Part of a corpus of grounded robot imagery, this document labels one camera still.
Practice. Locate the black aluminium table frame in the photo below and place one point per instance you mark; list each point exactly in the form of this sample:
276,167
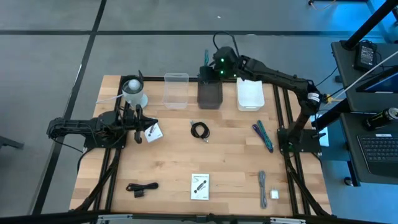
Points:
106,161

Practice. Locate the black stand pole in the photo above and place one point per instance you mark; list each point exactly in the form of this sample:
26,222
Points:
370,23

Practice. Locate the black slanted stand bar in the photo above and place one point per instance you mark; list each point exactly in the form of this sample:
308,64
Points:
332,115

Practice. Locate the black power brick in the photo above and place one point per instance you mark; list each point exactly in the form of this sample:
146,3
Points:
365,56

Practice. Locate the black energy drink can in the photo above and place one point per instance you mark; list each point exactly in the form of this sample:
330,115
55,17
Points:
381,119

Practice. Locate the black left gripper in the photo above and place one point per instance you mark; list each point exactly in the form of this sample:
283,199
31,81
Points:
132,119

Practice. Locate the white slanted rod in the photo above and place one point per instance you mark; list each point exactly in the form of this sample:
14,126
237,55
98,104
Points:
367,74

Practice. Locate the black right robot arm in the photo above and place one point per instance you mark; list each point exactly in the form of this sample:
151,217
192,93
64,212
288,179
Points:
280,77

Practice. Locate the white charger cube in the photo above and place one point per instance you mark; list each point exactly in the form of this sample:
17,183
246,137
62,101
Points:
274,193

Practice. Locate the large white acer box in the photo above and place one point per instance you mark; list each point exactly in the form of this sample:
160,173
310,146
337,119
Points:
200,186

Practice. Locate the dark grey plastic bin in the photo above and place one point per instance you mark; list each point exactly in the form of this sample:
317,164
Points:
210,96

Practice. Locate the black keyboard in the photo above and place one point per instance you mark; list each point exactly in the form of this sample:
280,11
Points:
379,152

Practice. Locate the clear plastic bin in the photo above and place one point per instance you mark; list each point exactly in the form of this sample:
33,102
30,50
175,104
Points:
176,93

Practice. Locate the black monitor screen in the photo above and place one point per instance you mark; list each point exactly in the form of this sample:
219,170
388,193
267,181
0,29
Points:
381,82

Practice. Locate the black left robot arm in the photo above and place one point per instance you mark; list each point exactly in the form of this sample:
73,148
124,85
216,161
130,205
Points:
71,126

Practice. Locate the black side desk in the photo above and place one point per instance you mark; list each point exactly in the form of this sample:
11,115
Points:
345,62

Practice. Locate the white paper sheet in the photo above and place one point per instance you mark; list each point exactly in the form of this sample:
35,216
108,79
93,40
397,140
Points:
325,138

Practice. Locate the grey furniture leg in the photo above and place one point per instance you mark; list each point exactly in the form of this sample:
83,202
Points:
11,143

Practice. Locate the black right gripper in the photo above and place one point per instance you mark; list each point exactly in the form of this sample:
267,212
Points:
227,63

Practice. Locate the white plastic bin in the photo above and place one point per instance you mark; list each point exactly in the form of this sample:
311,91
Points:
250,95

